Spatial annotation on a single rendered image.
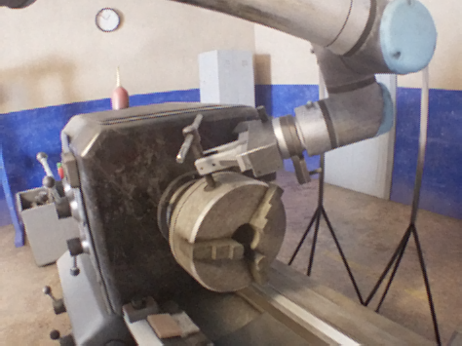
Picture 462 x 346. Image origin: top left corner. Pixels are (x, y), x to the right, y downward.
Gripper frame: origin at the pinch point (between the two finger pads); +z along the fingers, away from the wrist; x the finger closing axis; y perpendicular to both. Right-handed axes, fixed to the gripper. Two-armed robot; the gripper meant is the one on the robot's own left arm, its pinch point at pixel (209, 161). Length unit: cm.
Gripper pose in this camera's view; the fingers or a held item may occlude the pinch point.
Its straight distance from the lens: 57.2
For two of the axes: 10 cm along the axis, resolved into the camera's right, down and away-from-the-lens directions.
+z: -9.3, 2.8, 2.4
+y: -3.6, -8.4, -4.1
